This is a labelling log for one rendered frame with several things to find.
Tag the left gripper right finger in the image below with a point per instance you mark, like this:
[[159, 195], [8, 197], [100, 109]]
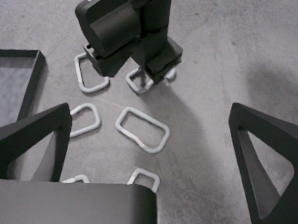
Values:
[[261, 194]]

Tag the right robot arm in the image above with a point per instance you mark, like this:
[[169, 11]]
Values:
[[111, 27]]

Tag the white carabiner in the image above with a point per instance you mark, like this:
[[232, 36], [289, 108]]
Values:
[[92, 127], [81, 85], [148, 118], [132, 85], [147, 173], [78, 178]]

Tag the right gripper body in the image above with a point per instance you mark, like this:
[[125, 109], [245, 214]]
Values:
[[171, 51]]

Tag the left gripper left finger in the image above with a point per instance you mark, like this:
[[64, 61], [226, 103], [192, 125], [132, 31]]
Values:
[[18, 137]]

